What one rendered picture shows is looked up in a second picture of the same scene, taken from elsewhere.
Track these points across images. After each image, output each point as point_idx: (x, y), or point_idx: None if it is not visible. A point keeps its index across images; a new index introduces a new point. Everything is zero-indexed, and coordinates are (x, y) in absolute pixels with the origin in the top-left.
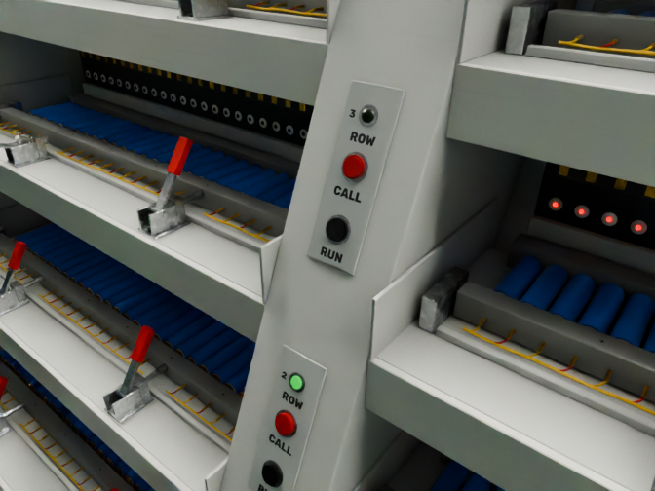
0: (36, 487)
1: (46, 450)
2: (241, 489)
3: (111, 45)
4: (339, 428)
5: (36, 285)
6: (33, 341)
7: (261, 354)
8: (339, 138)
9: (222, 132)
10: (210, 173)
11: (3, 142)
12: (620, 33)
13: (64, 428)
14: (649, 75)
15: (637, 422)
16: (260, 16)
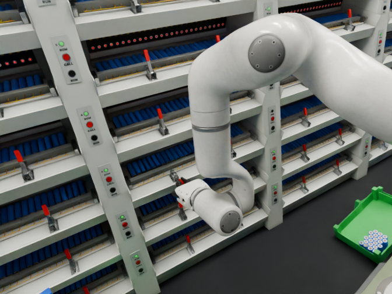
0: (214, 238)
1: (205, 234)
2: (269, 174)
3: None
4: (280, 151)
5: (175, 210)
6: None
7: (266, 153)
8: (269, 116)
9: None
10: None
11: (152, 185)
12: (280, 83)
13: (201, 227)
14: (289, 88)
15: (297, 123)
16: (233, 104)
